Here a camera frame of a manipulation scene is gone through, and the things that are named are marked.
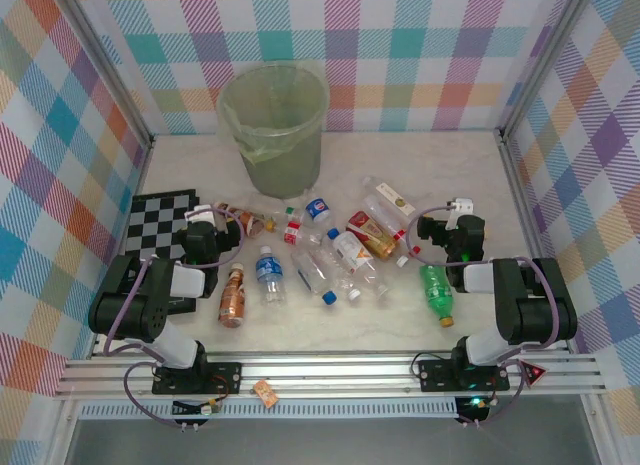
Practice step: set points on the dark brown drink bottle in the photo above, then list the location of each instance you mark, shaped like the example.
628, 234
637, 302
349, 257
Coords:
252, 222

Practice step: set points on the white label bottle gold emblem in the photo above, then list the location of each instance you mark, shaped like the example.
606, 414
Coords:
392, 195

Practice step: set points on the water bottle blue label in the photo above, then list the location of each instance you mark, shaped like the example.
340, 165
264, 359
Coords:
270, 275

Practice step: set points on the green bottle yellow cap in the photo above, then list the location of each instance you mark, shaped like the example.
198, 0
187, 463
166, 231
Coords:
436, 290

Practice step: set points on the clear bottle red cap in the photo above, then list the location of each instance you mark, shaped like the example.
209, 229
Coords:
377, 210

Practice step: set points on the brown coffee bottle orange label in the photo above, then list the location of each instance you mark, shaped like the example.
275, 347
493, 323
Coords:
232, 297

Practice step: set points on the red gold tea bottle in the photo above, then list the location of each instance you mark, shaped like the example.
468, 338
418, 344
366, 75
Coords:
370, 232

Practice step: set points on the white label bottle orange mark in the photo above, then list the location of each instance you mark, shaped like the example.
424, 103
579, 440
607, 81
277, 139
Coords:
352, 250

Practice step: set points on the blue label cola bottle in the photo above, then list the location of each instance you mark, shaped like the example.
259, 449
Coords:
317, 208

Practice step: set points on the clear bottle blue cap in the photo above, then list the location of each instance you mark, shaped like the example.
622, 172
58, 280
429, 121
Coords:
311, 279

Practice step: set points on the clear bottle white cap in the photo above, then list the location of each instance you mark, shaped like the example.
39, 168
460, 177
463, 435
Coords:
336, 276

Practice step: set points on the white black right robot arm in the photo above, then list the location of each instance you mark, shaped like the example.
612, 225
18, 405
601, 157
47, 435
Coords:
540, 315

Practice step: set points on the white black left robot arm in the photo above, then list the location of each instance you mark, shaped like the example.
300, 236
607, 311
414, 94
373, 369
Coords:
125, 310

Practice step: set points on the translucent green waste bin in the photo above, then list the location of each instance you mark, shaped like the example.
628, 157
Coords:
280, 180

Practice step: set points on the green plastic bin liner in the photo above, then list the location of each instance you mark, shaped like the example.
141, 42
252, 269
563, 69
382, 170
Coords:
250, 150

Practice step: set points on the crushed clear plastic bottle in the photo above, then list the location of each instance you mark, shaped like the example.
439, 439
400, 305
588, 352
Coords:
262, 205

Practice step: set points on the orange bottle cap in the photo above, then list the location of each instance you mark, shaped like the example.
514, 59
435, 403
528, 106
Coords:
270, 225

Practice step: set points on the black grey checkerboard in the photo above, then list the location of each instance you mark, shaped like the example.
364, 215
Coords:
155, 220

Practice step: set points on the clear bottle red label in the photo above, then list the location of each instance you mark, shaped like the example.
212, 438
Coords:
294, 233

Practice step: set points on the clear bottle green cap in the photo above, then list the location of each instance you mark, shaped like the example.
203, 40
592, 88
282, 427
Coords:
296, 216

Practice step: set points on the small orange tag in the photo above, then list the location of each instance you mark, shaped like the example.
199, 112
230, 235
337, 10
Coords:
266, 393

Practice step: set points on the small black electronics module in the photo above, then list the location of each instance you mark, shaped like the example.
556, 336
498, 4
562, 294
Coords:
472, 407
192, 408

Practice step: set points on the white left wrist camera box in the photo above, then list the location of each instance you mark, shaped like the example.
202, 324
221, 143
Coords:
200, 215

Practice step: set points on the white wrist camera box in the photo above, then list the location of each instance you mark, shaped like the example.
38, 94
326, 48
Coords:
461, 206
200, 215

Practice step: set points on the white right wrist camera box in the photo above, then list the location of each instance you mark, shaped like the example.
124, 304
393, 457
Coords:
461, 206

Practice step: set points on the aluminium side rail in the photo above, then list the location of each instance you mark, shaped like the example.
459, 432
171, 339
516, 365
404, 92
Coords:
521, 195
142, 170

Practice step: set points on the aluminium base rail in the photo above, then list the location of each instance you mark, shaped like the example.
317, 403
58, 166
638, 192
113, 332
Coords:
325, 372

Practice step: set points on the aluminium frame post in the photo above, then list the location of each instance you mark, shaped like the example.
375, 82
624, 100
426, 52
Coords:
112, 70
543, 60

